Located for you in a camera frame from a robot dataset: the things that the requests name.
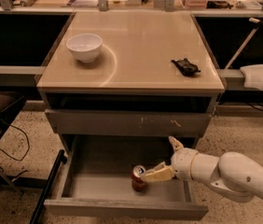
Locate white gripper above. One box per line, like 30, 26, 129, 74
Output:
140, 136, 198, 183

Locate red coke can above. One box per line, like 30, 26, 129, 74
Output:
131, 165, 147, 191

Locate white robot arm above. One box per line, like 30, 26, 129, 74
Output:
139, 136, 263, 203

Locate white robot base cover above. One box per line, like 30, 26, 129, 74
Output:
240, 64, 263, 91

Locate open grey bottom drawer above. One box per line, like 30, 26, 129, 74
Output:
45, 135, 208, 220

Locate grey drawer cabinet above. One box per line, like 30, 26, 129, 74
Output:
37, 10, 224, 151

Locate closed grey middle drawer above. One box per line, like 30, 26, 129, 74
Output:
45, 109, 211, 137

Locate black crumpled snack bag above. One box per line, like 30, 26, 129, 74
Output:
172, 58, 201, 77

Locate black metal leg bar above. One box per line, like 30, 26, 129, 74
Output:
29, 149, 67, 224

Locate white ceramic bowl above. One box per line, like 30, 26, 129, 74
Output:
66, 34, 103, 63

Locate white stick with black tip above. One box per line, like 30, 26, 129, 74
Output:
225, 18, 263, 69

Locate black items on far desk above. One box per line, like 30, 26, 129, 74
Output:
206, 0, 233, 8

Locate black floor cable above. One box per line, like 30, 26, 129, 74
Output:
0, 121, 31, 162

